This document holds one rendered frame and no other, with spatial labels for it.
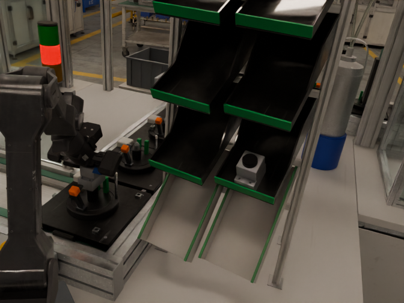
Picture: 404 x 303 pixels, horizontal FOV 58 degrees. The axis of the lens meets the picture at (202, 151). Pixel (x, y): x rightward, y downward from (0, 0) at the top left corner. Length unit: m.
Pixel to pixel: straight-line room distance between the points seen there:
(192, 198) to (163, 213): 0.08
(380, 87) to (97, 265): 1.42
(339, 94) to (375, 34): 8.38
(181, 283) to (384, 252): 0.80
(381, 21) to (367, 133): 8.00
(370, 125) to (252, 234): 1.16
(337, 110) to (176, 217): 0.85
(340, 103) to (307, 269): 0.68
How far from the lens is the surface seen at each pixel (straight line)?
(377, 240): 1.49
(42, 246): 0.61
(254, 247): 0.87
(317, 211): 1.36
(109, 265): 0.91
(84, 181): 1.00
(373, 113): 1.89
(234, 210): 0.89
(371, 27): 9.81
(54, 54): 1.08
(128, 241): 0.97
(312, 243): 1.21
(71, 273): 0.98
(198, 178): 0.75
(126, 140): 1.36
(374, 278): 1.60
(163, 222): 0.91
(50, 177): 1.26
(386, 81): 1.85
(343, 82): 1.49
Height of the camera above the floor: 1.61
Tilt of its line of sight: 28 degrees down
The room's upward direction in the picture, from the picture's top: 6 degrees clockwise
